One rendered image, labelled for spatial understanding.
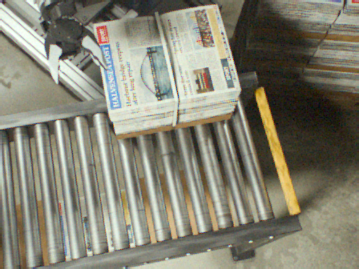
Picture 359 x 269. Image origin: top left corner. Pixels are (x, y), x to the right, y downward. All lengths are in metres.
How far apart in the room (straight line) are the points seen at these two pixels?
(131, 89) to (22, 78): 1.35
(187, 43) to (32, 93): 1.32
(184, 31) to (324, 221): 1.33
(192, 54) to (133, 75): 0.18
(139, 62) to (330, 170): 1.39
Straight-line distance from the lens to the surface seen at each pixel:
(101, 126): 1.41
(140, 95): 1.18
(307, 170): 2.31
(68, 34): 1.04
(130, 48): 1.25
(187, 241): 1.31
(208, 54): 1.25
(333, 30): 1.85
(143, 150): 1.37
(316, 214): 2.27
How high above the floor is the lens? 2.10
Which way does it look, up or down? 72 degrees down
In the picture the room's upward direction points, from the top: 3 degrees clockwise
